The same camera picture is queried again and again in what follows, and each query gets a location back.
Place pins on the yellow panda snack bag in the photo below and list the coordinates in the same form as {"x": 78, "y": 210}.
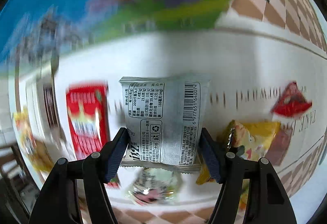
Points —
{"x": 250, "y": 141}

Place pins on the silver grey snack packet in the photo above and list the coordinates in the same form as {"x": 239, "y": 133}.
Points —
{"x": 164, "y": 118}

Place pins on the red spicy strip packet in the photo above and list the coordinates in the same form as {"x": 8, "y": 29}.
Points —
{"x": 88, "y": 117}

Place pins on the cardboard milk box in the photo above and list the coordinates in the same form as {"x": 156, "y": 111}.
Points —
{"x": 33, "y": 30}

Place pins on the yellow chips bag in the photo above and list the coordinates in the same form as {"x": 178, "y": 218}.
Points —
{"x": 34, "y": 149}

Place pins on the checkered white table mat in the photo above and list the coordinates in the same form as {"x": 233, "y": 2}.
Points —
{"x": 255, "y": 48}

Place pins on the small red candy packet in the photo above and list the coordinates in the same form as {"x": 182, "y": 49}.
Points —
{"x": 292, "y": 103}

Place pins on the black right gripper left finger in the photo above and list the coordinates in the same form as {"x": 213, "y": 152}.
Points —
{"x": 98, "y": 169}

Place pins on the clear packet with girl picture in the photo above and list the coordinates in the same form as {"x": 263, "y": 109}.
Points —
{"x": 154, "y": 186}

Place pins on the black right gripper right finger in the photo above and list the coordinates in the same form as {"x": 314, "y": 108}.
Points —
{"x": 225, "y": 169}

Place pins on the brown rectangular snack bar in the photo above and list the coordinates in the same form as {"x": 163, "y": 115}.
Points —
{"x": 279, "y": 146}

